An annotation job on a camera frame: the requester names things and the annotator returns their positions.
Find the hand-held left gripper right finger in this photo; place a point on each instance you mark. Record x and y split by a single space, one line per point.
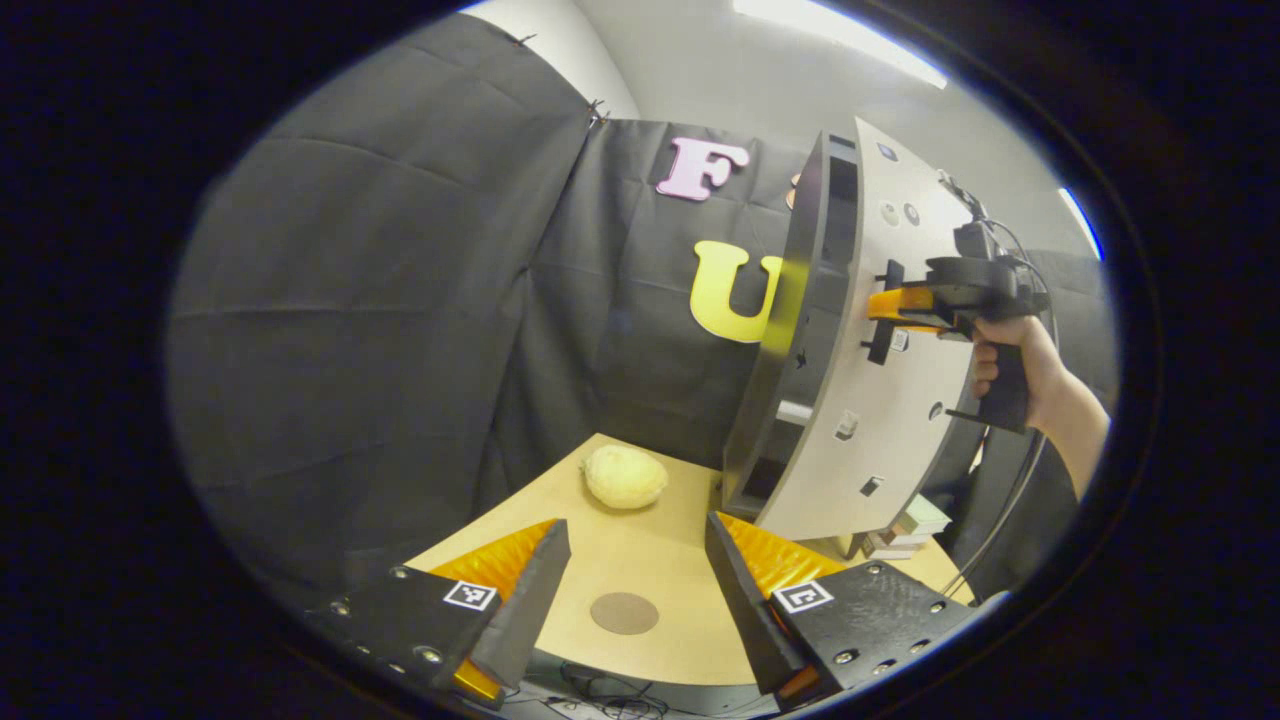
745 600

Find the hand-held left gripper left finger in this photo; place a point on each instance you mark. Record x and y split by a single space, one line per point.
530 600

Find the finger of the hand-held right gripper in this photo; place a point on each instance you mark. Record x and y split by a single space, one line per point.
900 305

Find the round brown coaster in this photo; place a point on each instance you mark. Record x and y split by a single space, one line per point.
624 613

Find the dark grey cabinet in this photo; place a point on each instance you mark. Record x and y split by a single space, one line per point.
770 420

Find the brown book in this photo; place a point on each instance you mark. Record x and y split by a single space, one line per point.
890 546

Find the pale yellow round bread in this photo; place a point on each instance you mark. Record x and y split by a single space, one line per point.
625 477

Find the green book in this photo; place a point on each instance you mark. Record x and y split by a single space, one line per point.
925 515

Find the black backdrop cloth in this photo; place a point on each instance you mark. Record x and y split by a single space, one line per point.
380 300

